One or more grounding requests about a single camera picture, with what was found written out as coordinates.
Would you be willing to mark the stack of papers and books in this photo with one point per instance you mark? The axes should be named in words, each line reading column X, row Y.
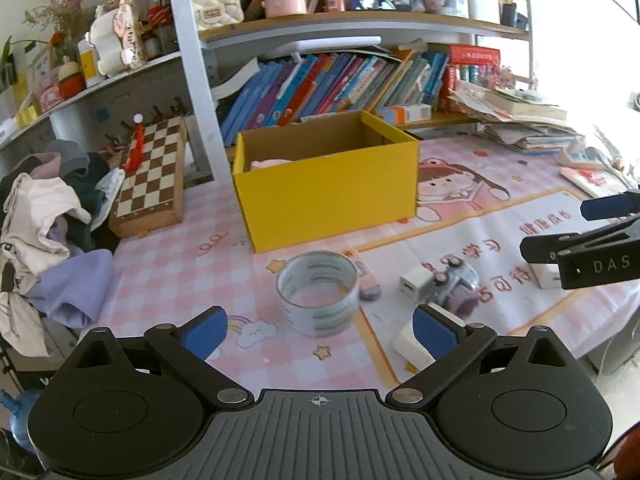
column 511, row 118

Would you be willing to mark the pink plush pig toy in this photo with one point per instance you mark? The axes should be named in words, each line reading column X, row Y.
column 268, row 163

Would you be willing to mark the pile of clothes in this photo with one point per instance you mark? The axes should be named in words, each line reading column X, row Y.
column 53, row 267

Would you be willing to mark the wooden chess board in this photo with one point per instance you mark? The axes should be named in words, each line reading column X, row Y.
column 152, row 198

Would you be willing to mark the cream white foam block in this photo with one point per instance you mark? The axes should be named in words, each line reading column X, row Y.
column 406, row 345

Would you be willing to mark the white power strip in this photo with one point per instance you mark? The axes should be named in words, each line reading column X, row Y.
column 580, row 156

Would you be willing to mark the row of leaning books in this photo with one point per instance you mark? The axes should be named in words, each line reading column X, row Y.
column 285, row 90

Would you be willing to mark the orange white usmile box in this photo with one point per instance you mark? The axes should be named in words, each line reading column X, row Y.
column 401, row 115

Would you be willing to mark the white shelf unit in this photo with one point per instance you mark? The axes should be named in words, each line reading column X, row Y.
column 204, row 58

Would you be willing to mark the white quilted handbag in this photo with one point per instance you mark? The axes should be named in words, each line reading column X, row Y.
column 213, row 14

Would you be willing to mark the white power adapter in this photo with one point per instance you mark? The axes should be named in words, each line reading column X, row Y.
column 547, row 275

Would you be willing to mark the grey purple toy car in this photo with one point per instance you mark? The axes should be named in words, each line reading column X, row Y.
column 456, row 288

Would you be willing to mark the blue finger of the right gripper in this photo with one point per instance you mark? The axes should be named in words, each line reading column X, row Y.
column 615, row 206
column 607, row 242

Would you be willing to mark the yellow cardboard box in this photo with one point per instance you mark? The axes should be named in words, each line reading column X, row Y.
column 348, row 172

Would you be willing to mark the clear tape roll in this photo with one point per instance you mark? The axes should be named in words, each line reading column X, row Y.
column 318, row 293

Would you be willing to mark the pink checkered tablecloth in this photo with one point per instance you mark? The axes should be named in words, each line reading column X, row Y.
column 175, row 274

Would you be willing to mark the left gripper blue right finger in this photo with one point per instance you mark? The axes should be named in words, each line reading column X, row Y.
column 453, row 346

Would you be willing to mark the red santa stick ornament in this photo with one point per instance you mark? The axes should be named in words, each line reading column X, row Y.
column 135, row 156

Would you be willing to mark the pink purple eraser stick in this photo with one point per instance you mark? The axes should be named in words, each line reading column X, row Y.
column 369, row 287

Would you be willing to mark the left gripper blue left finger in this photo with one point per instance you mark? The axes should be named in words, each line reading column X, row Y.
column 183, row 350

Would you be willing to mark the blue water bottle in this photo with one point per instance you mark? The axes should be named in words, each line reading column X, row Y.
column 19, row 408

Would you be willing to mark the small white charger cube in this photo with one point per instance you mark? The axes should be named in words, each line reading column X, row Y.
column 414, row 283

